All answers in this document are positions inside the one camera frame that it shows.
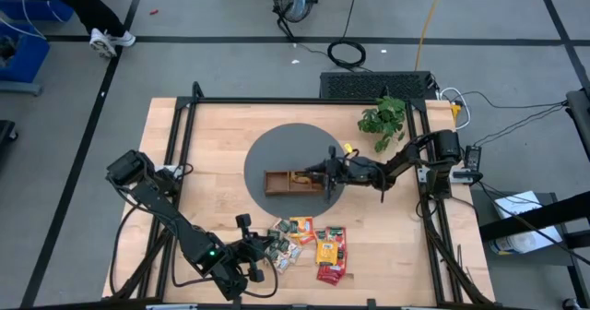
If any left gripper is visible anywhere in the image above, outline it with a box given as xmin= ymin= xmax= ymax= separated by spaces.
xmin=225 ymin=213 xmax=277 ymax=283

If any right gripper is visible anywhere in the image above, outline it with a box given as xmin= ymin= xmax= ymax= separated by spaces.
xmin=305 ymin=145 xmax=375 ymax=202

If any wooden tea caddy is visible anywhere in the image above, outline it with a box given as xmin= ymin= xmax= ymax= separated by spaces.
xmin=263 ymin=170 xmax=329 ymax=197

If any yellow tea packet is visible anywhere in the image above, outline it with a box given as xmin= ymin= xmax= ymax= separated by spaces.
xmin=314 ymin=240 xmax=339 ymax=267

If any round grey woven placemat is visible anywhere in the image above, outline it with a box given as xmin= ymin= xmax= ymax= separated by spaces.
xmin=242 ymin=123 xmax=348 ymax=220

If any green potted plant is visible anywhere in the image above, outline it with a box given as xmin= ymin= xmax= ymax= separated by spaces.
xmin=357 ymin=95 xmax=407 ymax=154

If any black computer case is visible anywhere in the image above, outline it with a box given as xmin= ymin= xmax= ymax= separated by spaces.
xmin=318 ymin=70 xmax=440 ymax=101

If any silver aluminium bar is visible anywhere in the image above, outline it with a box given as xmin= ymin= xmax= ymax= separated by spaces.
xmin=145 ymin=303 xmax=199 ymax=310

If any black power brick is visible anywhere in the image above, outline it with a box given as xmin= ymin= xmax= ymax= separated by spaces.
xmin=463 ymin=144 xmax=483 ymax=173

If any grey side table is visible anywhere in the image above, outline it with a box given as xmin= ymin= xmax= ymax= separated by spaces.
xmin=469 ymin=188 xmax=577 ymax=268

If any black floor fan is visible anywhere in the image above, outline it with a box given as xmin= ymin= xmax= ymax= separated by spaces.
xmin=268 ymin=0 xmax=323 ymax=24

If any white paper sheet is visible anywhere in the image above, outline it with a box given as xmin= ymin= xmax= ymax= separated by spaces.
xmin=491 ymin=190 xmax=564 ymax=256

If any black metal beam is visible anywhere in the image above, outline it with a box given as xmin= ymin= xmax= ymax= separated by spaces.
xmin=478 ymin=202 xmax=590 ymax=251

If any black wheeled object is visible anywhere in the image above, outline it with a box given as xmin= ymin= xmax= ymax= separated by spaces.
xmin=0 ymin=119 xmax=19 ymax=146

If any person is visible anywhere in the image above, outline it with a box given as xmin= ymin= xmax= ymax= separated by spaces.
xmin=27 ymin=0 xmax=137 ymax=60

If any blue plastic bin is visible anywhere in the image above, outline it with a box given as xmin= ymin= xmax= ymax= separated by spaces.
xmin=0 ymin=22 xmax=51 ymax=97
xmin=0 ymin=0 xmax=75 ymax=23

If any black aluminium table frame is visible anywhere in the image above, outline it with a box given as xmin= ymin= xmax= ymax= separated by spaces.
xmin=110 ymin=81 xmax=497 ymax=307

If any coiled black cable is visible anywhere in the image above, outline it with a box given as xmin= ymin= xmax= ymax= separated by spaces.
xmin=325 ymin=0 xmax=369 ymax=70

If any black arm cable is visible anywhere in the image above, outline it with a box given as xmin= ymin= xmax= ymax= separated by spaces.
xmin=109 ymin=202 xmax=139 ymax=297

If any white cable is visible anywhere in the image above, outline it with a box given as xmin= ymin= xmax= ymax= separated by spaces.
xmin=437 ymin=87 xmax=472 ymax=131

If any yellow cable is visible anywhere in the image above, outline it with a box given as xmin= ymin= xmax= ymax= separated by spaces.
xmin=413 ymin=0 xmax=448 ymax=71

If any thin black cable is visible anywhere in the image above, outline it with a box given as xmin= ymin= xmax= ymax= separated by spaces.
xmin=460 ymin=89 xmax=569 ymax=148

